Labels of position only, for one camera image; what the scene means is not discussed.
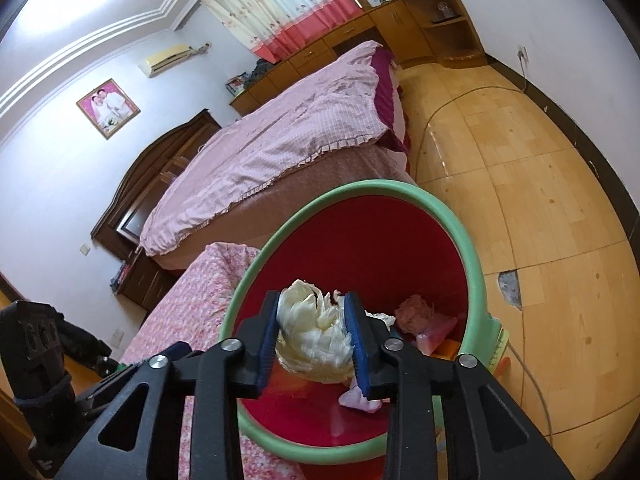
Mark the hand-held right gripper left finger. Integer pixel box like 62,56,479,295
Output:
52,290,282,480

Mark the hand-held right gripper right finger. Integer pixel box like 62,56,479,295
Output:
344,291,576,480

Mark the white cabbage toy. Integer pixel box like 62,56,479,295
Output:
274,280,357,386

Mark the red trash bin green rim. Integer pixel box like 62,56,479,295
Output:
222,179,501,468

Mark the white crumpled paper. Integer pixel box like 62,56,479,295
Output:
365,311,397,332

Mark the pink tissue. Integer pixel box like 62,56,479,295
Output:
339,377,392,415

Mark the pink crumpled paper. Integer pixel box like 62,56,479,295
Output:
394,295,437,336

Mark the pink plastic bag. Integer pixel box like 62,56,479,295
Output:
415,312,458,356

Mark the dark wooden nightstand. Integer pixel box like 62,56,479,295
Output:
117,252,181,311

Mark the stack of books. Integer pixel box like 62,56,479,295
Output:
110,260,135,293

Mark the brown bed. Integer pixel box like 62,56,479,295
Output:
155,47,418,271

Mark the dark wooden headboard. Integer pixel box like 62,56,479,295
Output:
91,109,223,261

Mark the dark clothes pile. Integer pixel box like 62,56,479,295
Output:
247,58,276,83

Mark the white air conditioner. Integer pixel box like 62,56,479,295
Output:
139,44,197,78

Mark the long wooden cabinet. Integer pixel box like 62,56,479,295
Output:
230,0,486,117

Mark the pink and cream curtain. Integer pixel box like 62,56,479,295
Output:
200,0,366,63

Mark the framed wall photo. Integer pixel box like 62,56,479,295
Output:
76,78,142,139

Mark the grey floor cable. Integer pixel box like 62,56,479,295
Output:
407,57,553,436

